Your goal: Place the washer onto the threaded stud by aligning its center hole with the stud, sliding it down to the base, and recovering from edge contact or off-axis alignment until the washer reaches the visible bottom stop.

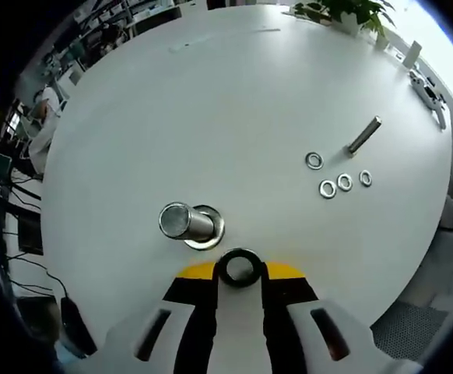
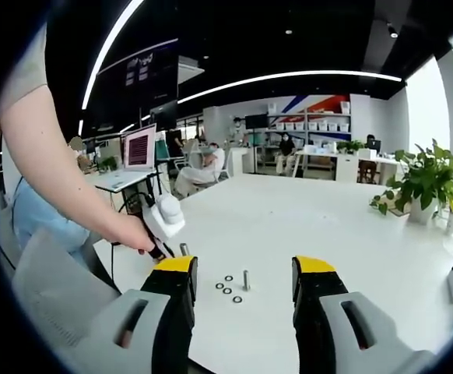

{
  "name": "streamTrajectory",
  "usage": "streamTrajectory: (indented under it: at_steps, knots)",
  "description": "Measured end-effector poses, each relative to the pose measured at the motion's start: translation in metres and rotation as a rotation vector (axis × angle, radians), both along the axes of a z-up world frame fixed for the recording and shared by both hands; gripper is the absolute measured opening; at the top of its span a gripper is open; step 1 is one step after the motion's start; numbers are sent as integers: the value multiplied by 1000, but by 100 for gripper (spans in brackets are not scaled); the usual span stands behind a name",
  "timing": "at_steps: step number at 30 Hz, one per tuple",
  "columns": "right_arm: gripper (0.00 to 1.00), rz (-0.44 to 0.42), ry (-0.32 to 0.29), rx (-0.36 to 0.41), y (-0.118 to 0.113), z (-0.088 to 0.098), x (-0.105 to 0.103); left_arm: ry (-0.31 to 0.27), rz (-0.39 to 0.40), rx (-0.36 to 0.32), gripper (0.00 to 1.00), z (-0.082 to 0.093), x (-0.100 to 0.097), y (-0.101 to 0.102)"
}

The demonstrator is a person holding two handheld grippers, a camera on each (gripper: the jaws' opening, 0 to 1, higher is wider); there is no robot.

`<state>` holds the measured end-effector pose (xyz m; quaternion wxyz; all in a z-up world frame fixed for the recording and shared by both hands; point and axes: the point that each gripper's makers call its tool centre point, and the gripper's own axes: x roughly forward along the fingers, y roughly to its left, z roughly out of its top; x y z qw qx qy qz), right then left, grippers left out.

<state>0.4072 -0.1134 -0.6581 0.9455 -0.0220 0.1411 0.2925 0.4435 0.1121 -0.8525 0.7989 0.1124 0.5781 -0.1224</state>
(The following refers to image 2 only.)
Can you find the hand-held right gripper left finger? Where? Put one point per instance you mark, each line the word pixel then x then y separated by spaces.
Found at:
pixel 172 280

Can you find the white side desk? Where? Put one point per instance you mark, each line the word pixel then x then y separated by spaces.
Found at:
pixel 121 179

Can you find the grey mesh office chair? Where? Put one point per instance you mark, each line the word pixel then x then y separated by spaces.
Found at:
pixel 51 280

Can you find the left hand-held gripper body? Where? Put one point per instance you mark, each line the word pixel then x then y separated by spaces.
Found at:
pixel 168 216

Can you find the black screen on stand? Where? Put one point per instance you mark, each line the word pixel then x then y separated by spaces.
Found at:
pixel 256 121

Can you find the row of white storage boxes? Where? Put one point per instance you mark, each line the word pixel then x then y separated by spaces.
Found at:
pixel 316 126

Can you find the large threaded stud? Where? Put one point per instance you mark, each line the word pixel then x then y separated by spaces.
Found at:
pixel 184 249

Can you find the large potted green plant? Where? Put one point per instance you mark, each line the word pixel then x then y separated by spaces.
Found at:
pixel 425 179

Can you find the small threaded stud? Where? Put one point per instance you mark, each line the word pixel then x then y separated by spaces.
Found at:
pixel 246 280

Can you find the person's light blue jeans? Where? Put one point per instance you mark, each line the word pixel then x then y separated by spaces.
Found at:
pixel 47 218

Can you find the white desk with slanted legs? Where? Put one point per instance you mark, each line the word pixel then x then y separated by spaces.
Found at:
pixel 314 154

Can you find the grey storage shelf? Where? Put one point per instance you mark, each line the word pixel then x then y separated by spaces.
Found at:
pixel 308 115

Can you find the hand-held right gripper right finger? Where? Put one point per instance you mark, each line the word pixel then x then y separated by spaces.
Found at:
pixel 320 280

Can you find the small potted plant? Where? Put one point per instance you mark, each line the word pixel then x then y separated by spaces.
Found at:
pixel 350 147
pixel 107 164

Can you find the curved ceiling light strip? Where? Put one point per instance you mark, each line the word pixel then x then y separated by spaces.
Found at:
pixel 94 70
pixel 289 74

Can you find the white framed computer monitor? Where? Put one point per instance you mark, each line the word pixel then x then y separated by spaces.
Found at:
pixel 139 148

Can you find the white counter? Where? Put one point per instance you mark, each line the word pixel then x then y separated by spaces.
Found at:
pixel 240 161

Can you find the person's left hand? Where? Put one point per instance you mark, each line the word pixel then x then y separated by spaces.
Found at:
pixel 131 233

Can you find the person's grey t-shirt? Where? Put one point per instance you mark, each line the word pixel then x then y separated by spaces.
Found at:
pixel 28 78

